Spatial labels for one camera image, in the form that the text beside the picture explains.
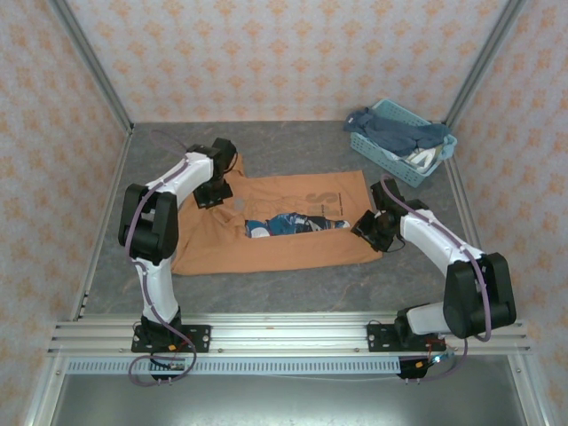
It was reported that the orange printed t-shirt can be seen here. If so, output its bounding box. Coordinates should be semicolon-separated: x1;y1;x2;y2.
170;153;378;277

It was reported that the light blue plastic basket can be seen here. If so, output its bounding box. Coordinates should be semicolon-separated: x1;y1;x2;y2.
349;98;458;187

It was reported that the white t-shirt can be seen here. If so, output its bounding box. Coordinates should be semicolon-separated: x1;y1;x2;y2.
401;144;447;172

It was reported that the dark blue t-shirt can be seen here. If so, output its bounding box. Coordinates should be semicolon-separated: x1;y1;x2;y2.
343;106;453;157

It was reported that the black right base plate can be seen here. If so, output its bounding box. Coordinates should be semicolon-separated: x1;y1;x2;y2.
367;322;446;355

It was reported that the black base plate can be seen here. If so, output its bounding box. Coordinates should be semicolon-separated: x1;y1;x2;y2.
130;325;212;355
367;322;446;355

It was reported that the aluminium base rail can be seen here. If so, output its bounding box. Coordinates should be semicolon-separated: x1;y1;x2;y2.
46;312;532;356

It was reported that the aluminium frame post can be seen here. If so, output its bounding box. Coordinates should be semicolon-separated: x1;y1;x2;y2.
47;0;135;134
445;0;528;130

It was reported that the grey slotted cable duct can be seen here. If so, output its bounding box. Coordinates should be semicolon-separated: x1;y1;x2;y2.
65;358;403;376

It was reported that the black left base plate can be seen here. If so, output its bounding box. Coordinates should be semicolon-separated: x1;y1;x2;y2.
130;325;212;355

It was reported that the aluminium frame leg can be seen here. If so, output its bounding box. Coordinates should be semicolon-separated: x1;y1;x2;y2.
508;354;554;426
24;354;67;426

